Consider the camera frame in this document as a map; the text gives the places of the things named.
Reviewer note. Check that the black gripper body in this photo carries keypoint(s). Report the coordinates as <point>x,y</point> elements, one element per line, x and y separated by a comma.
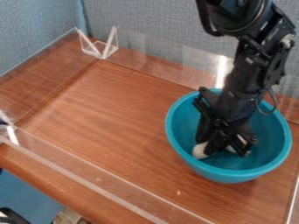
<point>233,129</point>

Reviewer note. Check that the blue plastic bowl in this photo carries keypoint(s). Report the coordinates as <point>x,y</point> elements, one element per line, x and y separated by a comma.
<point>226,167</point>

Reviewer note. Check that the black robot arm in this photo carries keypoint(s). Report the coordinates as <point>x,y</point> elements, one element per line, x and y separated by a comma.
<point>265,32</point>

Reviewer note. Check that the clear acrylic front barrier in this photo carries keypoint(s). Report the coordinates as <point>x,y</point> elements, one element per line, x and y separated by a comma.
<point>95,179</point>

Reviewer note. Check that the clear acrylic barrier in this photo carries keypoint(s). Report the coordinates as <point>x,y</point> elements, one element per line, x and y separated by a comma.
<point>198,68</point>
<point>38,79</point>
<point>95,179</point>

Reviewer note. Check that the clear acrylic left barrier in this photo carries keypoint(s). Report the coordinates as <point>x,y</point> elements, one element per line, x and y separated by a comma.
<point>38,79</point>

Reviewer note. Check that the clear acrylic back barrier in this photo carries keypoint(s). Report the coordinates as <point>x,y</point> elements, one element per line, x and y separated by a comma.
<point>198,68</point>

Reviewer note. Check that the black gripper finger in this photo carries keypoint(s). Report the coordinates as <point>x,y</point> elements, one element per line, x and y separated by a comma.
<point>205,129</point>
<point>217,144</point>

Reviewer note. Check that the white brown plush mushroom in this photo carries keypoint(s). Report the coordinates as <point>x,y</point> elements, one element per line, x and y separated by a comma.
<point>240,146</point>

